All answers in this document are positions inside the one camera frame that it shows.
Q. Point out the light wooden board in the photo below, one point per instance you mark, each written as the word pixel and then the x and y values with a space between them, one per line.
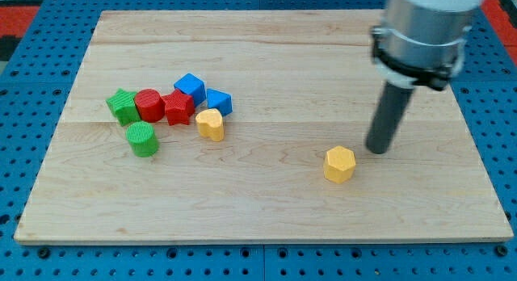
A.
pixel 302 82

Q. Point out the green star block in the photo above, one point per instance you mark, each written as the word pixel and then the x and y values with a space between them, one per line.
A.
pixel 122 106

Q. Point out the blue cube block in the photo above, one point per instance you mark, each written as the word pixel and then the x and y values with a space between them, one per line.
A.
pixel 191 85

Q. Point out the blue triangle block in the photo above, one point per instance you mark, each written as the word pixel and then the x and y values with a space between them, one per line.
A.
pixel 219 100

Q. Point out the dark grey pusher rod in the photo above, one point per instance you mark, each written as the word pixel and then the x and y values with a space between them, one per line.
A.
pixel 387 117

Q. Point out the yellow hexagon block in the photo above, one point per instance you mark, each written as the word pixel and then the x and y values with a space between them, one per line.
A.
pixel 339 164

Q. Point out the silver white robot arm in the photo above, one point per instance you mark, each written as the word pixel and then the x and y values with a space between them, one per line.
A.
pixel 421 42

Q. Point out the red star block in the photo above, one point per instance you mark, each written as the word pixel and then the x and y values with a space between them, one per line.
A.
pixel 178 107

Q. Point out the red cylinder block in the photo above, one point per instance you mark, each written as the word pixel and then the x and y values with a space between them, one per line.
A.
pixel 150 105

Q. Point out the green cylinder block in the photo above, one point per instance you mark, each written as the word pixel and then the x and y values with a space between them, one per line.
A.
pixel 142 139

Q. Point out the yellow heart block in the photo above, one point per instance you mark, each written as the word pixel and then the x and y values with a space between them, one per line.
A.
pixel 210 124

